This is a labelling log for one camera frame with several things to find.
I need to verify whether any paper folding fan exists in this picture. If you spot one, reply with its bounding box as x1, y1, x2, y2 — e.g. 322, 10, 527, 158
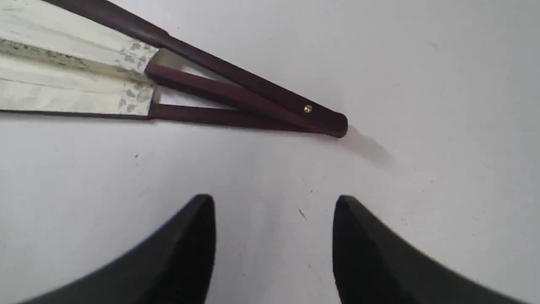
1, 0, 348, 138

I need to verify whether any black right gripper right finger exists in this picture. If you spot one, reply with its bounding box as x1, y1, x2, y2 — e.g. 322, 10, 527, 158
332, 195, 519, 304

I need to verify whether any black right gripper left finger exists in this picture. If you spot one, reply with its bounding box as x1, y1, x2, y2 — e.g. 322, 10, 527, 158
26, 194, 216, 304

